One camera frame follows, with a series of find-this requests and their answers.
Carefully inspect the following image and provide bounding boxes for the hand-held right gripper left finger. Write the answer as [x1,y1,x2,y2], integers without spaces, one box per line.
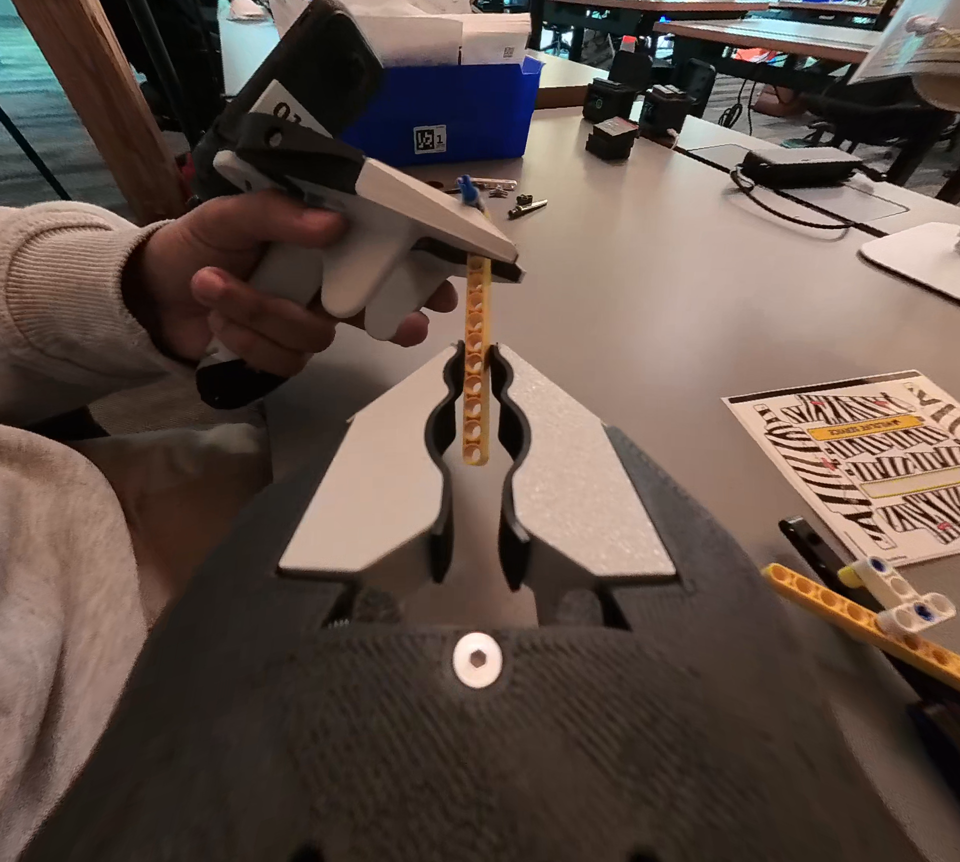
[277,343,468,586]

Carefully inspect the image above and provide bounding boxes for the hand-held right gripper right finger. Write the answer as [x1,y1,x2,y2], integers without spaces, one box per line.
[487,343,678,592]

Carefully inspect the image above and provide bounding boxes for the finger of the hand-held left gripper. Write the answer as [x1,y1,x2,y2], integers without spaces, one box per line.
[354,155,525,283]

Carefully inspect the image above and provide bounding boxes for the person's left forearm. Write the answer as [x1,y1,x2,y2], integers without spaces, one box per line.
[0,200,181,430]

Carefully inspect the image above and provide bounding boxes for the scattered small lego pieces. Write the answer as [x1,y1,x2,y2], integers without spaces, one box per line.
[427,175,549,220]

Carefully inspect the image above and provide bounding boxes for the black lego beam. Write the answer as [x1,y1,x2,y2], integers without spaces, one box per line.
[778,515,856,582]

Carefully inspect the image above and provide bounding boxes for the long yellow lego beam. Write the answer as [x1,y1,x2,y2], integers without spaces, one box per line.
[760,562,960,692]

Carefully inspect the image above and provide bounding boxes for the white lego connector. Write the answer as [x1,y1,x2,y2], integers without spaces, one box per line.
[837,555,959,637]

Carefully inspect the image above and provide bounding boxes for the person's left hand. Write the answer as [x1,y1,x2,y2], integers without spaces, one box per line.
[123,190,460,379]

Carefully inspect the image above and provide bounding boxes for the blue plastic bin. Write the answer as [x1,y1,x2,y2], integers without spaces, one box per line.
[341,55,543,167]

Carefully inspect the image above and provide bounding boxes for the pile of white paper bags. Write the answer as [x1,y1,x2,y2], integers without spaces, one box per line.
[268,0,534,70]

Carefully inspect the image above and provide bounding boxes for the black box with red dot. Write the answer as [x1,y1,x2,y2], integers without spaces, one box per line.
[585,115,641,163]

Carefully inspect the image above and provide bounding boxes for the black charger box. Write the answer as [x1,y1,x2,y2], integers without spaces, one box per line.
[639,84,696,137]

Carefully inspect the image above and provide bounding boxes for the zebra striped sticker sheet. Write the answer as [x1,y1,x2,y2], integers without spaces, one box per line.
[721,370,960,569]

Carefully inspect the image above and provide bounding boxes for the long wooden desk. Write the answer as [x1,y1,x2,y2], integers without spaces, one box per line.
[546,0,775,64]

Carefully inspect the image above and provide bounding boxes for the black power adapter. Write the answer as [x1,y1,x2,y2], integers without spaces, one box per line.
[740,145,864,190]

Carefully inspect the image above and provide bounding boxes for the white monitor stand base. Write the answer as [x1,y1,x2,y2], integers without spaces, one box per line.
[858,222,960,303]

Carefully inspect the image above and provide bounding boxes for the black box with green ring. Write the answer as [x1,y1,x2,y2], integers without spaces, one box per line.
[582,78,639,123]

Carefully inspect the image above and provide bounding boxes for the wooden post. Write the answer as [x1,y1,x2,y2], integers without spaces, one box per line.
[0,0,190,227]

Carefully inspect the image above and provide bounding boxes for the black power cable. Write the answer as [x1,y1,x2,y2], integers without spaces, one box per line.
[730,166,888,234]

